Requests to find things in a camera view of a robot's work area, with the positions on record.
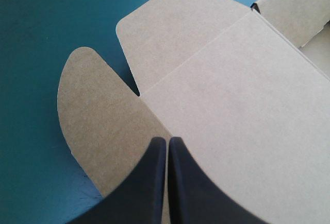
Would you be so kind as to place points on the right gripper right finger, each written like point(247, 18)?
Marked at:
point(190, 195)

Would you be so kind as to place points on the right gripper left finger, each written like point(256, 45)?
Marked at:
point(139, 193)

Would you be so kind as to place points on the brown cardboard box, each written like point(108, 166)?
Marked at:
point(232, 92)

